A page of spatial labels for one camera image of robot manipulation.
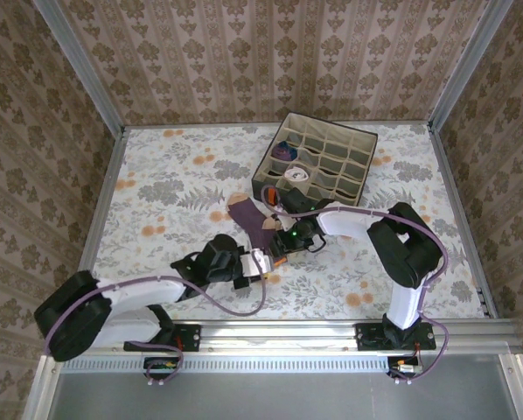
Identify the grey metal panel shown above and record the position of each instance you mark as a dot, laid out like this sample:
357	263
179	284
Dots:
266	398

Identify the floral tablecloth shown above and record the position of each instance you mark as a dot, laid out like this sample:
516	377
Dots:
178	153

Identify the purple sock with tan toe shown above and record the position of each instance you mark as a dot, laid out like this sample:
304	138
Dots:
250	219

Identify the black connector bracket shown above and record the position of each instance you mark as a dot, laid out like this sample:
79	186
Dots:
406	368
158	367

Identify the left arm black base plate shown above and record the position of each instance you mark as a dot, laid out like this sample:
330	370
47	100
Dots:
191	338

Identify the purple sock with blue toe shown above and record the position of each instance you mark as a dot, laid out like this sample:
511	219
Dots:
284	151

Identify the aluminium frame post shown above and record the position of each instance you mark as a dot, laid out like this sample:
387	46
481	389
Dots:
84	70
469	65

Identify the wide aluminium base rail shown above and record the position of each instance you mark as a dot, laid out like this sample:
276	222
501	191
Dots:
309	340

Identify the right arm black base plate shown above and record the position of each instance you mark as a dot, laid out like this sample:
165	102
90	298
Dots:
368	338

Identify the aluminium side rail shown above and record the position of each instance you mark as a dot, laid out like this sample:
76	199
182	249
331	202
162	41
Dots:
97	219
456	197

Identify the white sock with striped cuff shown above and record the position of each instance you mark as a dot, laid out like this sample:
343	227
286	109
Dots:
297	175

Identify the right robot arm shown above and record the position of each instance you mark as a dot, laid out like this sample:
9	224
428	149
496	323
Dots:
406	249

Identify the grey fabric sock organizer box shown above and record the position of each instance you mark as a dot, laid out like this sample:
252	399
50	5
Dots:
261	187

